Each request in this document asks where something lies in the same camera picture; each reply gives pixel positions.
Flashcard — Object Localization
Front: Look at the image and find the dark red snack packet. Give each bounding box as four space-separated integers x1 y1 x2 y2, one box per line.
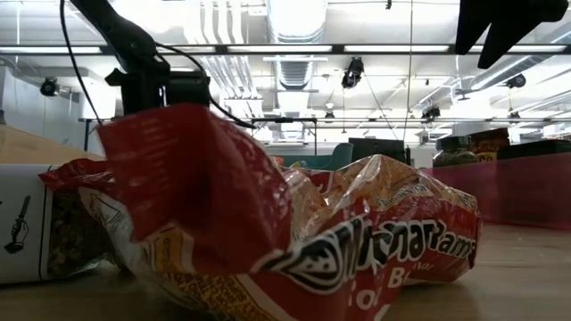
467 128 511 164

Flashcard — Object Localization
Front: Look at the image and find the black monitor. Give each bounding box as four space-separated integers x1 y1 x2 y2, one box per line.
347 137 410 167

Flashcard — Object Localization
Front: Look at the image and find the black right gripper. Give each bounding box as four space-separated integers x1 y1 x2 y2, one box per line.
454 0 570 70

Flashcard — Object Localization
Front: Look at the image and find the white cylindrical appliance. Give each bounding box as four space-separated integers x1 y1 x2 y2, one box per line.
451 121 492 137

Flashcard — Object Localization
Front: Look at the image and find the red yellow ramen packet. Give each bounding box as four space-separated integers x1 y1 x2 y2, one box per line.
38 103 484 321

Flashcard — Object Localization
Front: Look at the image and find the spice jar with green lid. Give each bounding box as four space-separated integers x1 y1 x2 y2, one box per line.
434 135 479 169

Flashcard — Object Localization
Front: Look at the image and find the green plastic bin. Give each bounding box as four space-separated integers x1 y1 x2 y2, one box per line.
267 142 354 171

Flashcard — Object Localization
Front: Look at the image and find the spice jar with white lid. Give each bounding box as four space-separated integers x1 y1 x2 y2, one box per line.
0 163 112 285

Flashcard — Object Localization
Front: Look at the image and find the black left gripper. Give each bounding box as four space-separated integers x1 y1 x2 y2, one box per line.
105 66 170 118

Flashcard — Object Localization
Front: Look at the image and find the silver ventilation duct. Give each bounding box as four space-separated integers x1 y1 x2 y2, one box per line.
266 0 330 45

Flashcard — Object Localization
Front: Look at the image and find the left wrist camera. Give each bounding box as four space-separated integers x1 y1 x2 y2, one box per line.
167 70 211 108

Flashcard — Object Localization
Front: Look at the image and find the black metal post frame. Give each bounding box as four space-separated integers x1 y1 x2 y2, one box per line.
79 116 104 158

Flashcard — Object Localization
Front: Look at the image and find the black overhead light bar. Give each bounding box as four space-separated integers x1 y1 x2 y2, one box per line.
0 43 571 56

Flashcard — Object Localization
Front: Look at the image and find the thin hanging cable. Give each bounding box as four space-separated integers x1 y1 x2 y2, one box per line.
402 0 415 143

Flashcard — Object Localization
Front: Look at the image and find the black overhead camera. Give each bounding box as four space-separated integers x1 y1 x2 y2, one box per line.
340 56 366 90

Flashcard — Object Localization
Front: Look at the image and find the pink plastic tray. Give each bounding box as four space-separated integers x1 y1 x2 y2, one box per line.
423 151 571 231

